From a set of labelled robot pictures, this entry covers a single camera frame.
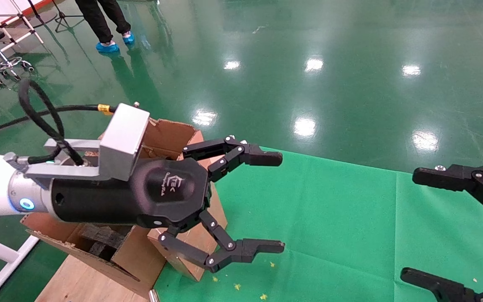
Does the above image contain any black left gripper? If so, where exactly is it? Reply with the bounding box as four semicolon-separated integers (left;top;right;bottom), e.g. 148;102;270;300
50;157;213;230

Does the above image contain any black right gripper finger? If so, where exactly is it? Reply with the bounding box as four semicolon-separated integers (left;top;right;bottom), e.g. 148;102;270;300
400;267;483;302
412;161;483;225

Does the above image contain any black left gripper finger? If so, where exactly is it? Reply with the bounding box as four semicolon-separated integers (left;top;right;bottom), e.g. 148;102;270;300
182;135;283;182
158;210;285;273

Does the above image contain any large open cardboard carton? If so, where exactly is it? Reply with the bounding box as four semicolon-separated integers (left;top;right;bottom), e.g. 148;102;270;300
21;119;202;299

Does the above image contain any black foam piece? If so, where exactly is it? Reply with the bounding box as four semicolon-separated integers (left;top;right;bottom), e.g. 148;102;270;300
77;224;125;260

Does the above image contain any green table cloth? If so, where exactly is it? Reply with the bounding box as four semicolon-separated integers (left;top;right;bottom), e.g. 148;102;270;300
153;145;483;302

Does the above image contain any person in black trousers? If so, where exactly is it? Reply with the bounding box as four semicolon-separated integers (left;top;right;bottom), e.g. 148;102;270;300
75;0;135;53

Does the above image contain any black tripod stand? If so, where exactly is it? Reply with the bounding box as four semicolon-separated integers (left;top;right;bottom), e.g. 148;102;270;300
53;0;88;33

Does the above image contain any black round base stand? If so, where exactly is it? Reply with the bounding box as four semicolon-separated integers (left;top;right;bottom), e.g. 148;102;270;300
27;0;57;28

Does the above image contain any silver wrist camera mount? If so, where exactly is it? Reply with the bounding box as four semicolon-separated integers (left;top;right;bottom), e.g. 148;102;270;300
26;103;151;183

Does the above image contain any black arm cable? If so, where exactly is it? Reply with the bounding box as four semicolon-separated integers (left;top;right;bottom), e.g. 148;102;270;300
0;79;116;166

